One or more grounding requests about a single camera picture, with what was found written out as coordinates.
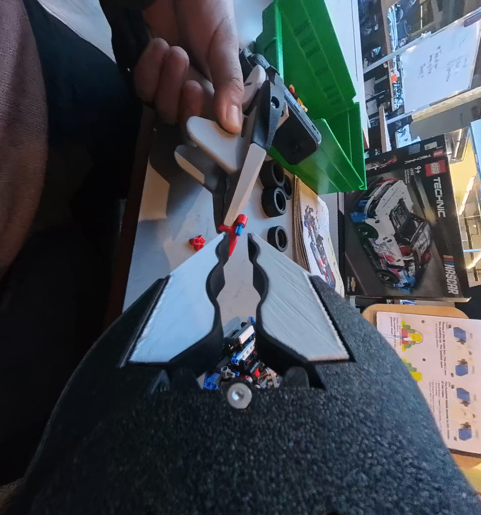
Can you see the person's brown shirt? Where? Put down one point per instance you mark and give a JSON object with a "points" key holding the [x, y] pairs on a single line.
{"points": [[11, 141]]}

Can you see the person's left hand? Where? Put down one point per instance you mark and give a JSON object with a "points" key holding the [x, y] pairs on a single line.
{"points": [[208, 40]]}

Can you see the black toy car box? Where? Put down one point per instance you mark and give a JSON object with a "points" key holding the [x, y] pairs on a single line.
{"points": [[445, 241]]}

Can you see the instruction sheet on stand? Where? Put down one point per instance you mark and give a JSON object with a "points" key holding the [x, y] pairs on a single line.
{"points": [[385, 309]]}

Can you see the storage shelving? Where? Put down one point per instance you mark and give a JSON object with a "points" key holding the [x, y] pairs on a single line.
{"points": [[377, 60]]}

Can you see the red double brick connector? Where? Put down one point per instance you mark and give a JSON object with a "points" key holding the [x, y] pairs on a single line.
{"points": [[197, 242]]}

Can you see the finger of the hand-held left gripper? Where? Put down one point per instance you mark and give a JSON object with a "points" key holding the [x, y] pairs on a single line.
{"points": [[246, 181]]}

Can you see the black rubber tyre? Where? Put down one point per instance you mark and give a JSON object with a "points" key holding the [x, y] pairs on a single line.
{"points": [[270, 203], [274, 241], [270, 173], [288, 187]]}

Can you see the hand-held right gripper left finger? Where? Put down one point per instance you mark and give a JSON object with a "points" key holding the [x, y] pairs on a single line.
{"points": [[176, 318]]}

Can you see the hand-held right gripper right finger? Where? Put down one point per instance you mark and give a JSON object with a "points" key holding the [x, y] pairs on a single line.
{"points": [[301, 318]]}

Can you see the open instruction booklet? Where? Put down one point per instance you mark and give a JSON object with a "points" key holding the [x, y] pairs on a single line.
{"points": [[317, 233]]}

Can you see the red teardrop brick piece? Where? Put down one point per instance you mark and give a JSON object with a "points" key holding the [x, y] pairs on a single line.
{"points": [[231, 243]]}

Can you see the green plastic bin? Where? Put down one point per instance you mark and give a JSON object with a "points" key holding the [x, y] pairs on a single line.
{"points": [[325, 80]]}

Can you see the printed instruction sheet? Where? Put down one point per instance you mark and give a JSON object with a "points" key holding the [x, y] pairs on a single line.
{"points": [[445, 382]]}

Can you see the whiteboard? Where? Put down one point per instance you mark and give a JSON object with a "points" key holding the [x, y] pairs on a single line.
{"points": [[445, 60]]}

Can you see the toy brick race car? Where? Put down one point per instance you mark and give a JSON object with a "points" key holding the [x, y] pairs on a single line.
{"points": [[240, 354]]}

